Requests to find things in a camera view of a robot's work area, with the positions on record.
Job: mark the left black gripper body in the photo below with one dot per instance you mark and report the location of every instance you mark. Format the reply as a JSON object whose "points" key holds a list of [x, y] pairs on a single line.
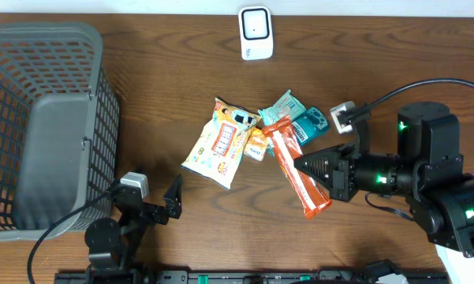
{"points": [[153, 214]]}

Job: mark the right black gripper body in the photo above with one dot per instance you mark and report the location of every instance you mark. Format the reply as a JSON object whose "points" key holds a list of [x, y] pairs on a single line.
{"points": [[348, 188]]}

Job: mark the teal Listerine mouthwash bottle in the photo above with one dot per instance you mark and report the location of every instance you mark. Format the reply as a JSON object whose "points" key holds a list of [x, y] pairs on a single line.
{"points": [[310, 125]]}

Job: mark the yellow snack bag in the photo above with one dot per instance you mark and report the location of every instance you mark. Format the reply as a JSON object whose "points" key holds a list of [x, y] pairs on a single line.
{"points": [[218, 151]]}

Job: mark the light teal wipes packet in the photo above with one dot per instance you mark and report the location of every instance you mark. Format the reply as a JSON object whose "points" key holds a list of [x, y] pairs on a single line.
{"points": [[287, 105]]}

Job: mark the small orange snack packet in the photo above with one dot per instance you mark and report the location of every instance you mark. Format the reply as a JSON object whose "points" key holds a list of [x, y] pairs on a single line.
{"points": [[256, 146]]}

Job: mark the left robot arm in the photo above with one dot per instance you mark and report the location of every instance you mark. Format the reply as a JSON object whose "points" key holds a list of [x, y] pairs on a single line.
{"points": [[113, 244]]}

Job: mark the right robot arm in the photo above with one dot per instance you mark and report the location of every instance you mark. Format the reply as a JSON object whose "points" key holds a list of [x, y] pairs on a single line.
{"points": [[427, 171]]}

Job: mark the white barcode scanner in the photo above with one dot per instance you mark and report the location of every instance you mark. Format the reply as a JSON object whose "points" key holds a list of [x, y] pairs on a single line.
{"points": [[256, 33]]}

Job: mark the grey plastic shopping basket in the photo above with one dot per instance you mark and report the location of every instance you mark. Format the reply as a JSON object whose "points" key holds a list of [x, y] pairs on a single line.
{"points": [[59, 121]]}

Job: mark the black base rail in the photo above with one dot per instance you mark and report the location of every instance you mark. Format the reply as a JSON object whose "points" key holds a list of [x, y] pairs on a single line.
{"points": [[326, 276]]}

